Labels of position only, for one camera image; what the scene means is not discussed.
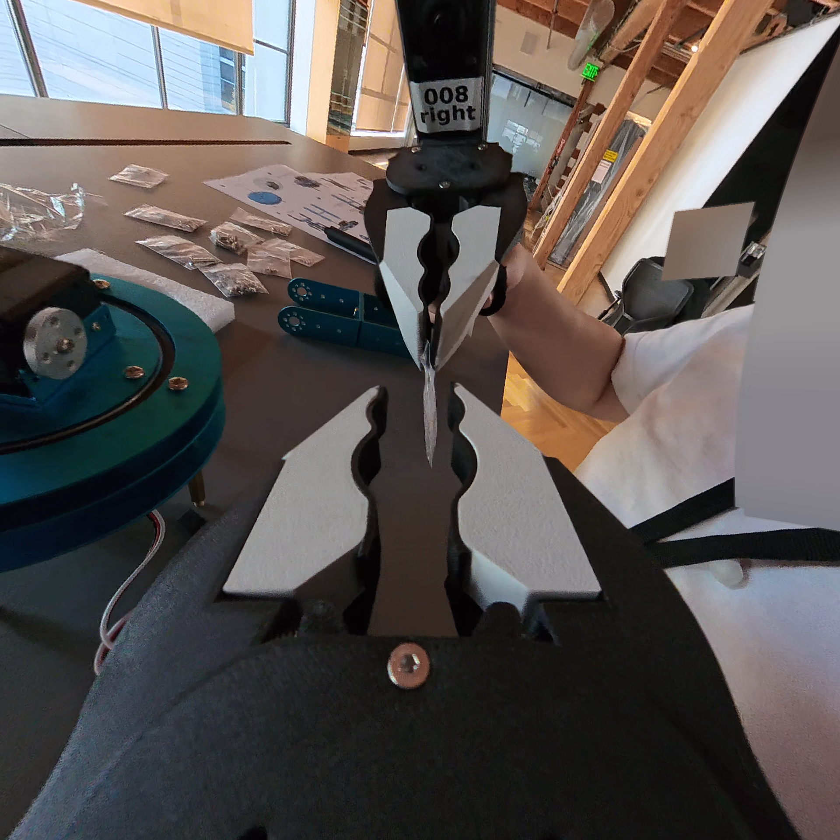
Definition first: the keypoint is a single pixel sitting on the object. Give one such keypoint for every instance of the person's right forearm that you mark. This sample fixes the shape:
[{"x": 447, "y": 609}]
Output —
[{"x": 558, "y": 341}]

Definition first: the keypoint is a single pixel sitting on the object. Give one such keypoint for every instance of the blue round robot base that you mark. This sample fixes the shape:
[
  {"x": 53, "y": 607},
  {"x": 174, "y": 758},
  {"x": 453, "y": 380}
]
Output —
[{"x": 184, "y": 420}]

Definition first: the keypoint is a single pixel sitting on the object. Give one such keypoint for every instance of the person's white shirt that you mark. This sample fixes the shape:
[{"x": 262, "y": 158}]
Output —
[{"x": 676, "y": 407}]

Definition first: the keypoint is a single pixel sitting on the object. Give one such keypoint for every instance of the small clear screw bag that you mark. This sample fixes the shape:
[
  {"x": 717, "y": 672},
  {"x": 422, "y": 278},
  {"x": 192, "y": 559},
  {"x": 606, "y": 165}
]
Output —
[{"x": 430, "y": 407}]

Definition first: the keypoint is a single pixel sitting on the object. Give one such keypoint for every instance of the white board panel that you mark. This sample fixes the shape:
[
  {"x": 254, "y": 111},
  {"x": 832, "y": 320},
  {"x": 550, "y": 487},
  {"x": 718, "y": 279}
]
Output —
[{"x": 732, "y": 131}]

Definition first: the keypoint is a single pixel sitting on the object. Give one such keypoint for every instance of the silver air duct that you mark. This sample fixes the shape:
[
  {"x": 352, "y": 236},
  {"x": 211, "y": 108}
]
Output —
[{"x": 594, "y": 29}]

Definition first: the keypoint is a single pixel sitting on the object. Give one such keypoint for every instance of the printed instruction sheet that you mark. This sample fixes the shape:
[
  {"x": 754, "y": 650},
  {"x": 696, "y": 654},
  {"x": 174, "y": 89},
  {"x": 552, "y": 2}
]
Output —
[{"x": 275, "y": 184}]

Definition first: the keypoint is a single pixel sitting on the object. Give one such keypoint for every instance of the large glass window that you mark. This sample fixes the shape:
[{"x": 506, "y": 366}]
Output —
[{"x": 197, "y": 72}]

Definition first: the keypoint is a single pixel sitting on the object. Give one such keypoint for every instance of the cluster of screw bags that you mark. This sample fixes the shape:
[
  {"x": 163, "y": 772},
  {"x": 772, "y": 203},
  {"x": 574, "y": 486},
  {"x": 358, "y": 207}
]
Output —
[{"x": 229, "y": 279}]

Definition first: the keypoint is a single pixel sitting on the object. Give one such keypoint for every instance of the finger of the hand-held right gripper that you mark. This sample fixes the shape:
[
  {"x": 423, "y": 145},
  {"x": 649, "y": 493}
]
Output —
[
  {"x": 476, "y": 262},
  {"x": 401, "y": 262}
]

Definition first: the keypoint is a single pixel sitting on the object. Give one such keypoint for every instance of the black pen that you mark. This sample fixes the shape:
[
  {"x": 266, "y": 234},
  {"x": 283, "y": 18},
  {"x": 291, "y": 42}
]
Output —
[{"x": 351, "y": 243}]

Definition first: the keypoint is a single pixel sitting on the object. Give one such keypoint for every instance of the crumpled clear plastic wrap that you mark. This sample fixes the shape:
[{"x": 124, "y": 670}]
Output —
[{"x": 39, "y": 207}]

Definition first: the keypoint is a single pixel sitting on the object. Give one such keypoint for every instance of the white foam sheet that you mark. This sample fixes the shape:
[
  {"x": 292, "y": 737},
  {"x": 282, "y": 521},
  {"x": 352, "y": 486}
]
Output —
[{"x": 210, "y": 305}]

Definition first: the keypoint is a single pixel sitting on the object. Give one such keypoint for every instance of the grey office chair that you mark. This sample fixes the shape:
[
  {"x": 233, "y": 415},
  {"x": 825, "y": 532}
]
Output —
[{"x": 649, "y": 302}]

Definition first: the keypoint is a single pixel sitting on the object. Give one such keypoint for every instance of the beige roller blind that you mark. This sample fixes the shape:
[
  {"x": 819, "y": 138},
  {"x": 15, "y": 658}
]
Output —
[{"x": 197, "y": 19}]

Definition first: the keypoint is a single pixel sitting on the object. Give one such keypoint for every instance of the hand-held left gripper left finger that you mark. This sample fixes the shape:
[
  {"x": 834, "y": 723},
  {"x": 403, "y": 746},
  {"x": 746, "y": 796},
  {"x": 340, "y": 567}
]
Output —
[{"x": 302, "y": 525}]

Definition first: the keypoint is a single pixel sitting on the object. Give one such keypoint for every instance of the green exit sign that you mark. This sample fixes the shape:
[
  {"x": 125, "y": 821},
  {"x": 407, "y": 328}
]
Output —
[{"x": 590, "y": 71}]

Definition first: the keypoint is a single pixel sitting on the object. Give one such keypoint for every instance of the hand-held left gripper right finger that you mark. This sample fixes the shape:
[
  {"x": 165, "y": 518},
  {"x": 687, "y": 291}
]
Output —
[{"x": 525, "y": 518}]

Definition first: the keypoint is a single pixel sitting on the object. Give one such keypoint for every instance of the slanted wooden beam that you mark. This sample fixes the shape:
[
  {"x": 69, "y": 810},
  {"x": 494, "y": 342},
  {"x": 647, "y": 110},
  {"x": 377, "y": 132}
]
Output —
[
  {"x": 604, "y": 124},
  {"x": 656, "y": 164}
]

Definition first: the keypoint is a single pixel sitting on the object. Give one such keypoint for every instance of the blue metal bracket assembly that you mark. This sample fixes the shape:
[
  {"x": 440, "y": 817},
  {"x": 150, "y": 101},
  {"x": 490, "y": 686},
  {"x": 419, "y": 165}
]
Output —
[{"x": 321, "y": 295}]

